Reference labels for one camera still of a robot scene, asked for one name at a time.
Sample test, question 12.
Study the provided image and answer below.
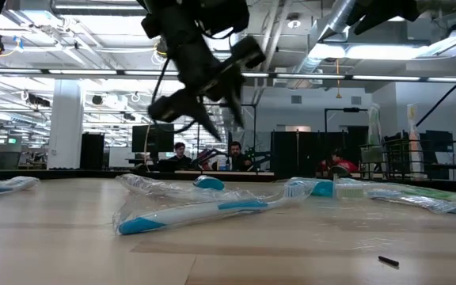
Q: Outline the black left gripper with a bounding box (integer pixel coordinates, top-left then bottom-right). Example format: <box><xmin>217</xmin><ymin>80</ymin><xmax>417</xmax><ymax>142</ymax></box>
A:
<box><xmin>140</xmin><ymin>0</ymin><xmax>268</xmax><ymax>143</ymax></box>

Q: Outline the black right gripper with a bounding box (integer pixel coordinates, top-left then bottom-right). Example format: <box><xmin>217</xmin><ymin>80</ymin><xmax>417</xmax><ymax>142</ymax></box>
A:
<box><xmin>346</xmin><ymin>0</ymin><xmax>423</xmax><ymax>36</ymax></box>

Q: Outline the teal bottle white cap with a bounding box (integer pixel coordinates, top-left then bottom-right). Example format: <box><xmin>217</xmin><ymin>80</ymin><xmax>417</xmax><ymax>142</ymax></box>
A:
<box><xmin>310</xmin><ymin>180</ymin><xmax>336</xmax><ymax>198</ymax></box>
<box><xmin>192</xmin><ymin>175</ymin><xmax>226</xmax><ymax>192</ymax></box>

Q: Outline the pale green toothbrush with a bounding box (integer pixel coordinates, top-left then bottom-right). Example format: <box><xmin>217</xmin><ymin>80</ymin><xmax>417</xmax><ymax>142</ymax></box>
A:
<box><xmin>364</xmin><ymin>103</ymin><xmax>384</xmax><ymax>175</ymax></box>

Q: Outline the person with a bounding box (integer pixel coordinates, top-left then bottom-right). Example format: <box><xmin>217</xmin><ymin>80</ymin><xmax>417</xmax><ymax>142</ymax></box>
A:
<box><xmin>226</xmin><ymin>140</ymin><xmax>255</xmax><ymax>172</ymax></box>
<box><xmin>167</xmin><ymin>141</ymin><xmax>193</xmax><ymax>172</ymax></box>
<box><xmin>317</xmin><ymin>148</ymin><xmax>360</xmax><ymax>177</ymax></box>

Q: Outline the black background monitor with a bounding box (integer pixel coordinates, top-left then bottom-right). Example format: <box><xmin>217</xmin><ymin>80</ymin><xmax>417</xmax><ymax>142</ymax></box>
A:
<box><xmin>131</xmin><ymin>123</ymin><xmax>176</xmax><ymax>154</ymax></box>

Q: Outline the long ceiling light bar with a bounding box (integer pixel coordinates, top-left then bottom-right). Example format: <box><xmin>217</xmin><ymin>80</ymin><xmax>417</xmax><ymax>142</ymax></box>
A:
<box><xmin>0</xmin><ymin>67</ymin><xmax>456</xmax><ymax>84</ymax></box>

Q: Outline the black partition panel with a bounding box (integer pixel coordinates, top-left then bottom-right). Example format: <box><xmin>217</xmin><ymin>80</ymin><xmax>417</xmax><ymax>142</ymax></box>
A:
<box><xmin>270</xmin><ymin>130</ymin><xmax>350</xmax><ymax>180</ymax></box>

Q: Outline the black cabinet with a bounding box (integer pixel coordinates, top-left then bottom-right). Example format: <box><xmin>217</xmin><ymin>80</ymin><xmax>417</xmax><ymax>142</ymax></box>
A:
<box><xmin>79</xmin><ymin>132</ymin><xmax>105</xmax><ymax>171</ymax></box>

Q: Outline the white square column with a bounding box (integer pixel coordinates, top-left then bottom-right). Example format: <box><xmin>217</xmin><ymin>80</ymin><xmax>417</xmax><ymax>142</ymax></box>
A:
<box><xmin>47</xmin><ymin>78</ymin><xmax>86</xmax><ymax>170</ymax></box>

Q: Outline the black equipment shelf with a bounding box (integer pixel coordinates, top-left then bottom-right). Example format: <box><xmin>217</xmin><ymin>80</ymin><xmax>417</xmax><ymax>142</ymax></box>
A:
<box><xmin>384</xmin><ymin>129</ymin><xmax>455</xmax><ymax>179</ymax></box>

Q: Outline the black domed object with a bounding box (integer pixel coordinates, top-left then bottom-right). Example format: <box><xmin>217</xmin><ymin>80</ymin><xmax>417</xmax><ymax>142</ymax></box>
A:
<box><xmin>328</xmin><ymin>165</ymin><xmax>352</xmax><ymax>180</ymax></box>

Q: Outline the green white wrapped toothbrush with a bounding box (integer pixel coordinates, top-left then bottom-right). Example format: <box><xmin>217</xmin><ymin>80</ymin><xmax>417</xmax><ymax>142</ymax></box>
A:
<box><xmin>332</xmin><ymin>178</ymin><xmax>456</xmax><ymax>207</ymax></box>

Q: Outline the small black stick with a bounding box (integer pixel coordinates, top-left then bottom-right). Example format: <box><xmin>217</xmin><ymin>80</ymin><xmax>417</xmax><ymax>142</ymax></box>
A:
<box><xmin>377</xmin><ymin>255</ymin><xmax>401</xmax><ymax>268</ymax></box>

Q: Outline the silver ventilation duct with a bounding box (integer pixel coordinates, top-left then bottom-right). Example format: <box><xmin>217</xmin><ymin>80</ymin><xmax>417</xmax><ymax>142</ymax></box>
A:
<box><xmin>287</xmin><ymin>0</ymin><xmax>375</xmax><ymax>90</ymax></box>

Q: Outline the black metal frame stand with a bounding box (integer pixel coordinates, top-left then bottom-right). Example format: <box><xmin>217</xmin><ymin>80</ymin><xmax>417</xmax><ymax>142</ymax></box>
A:
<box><xmin>196</xmin><ymin>102</ymin><xmax>257</xmax><ymax>172</ymax></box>
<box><xmin>324</xmin><ymin>107</ymin><xmax>382</xmax><ymax>148</ymax></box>

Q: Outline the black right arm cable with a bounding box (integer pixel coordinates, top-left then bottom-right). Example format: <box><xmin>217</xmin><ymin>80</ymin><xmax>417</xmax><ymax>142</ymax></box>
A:
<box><xmin>414</xmin><ymin>61</ymin><xmax>456</xmax><ymax>128</ymax></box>

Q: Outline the black aluminium table frame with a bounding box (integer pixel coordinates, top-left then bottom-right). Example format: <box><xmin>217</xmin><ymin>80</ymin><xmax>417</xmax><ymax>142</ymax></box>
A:
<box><xmin>0</xmin><ymin>168</ymin><xmax>456</xmax><ymax>184</ymax></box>

